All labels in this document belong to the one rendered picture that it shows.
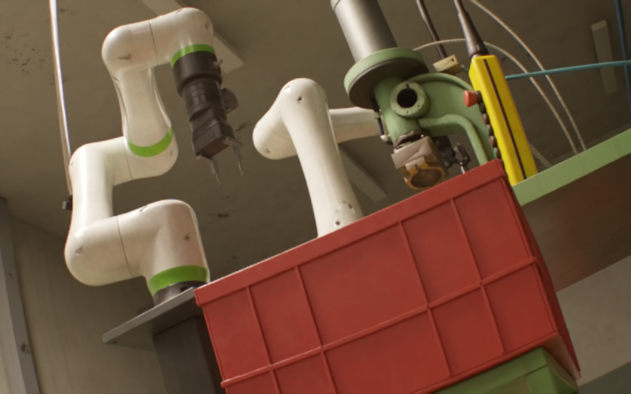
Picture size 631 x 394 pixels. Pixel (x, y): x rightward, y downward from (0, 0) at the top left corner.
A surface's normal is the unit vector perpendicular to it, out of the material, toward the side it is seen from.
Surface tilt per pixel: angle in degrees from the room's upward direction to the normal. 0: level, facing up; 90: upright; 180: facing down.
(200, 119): 99
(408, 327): 90
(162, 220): 89
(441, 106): 90
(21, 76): 180
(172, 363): 90
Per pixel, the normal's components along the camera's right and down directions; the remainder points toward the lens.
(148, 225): 0.00, -0.46
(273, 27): 0.27, 0.87
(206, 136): -0.55, -0.21
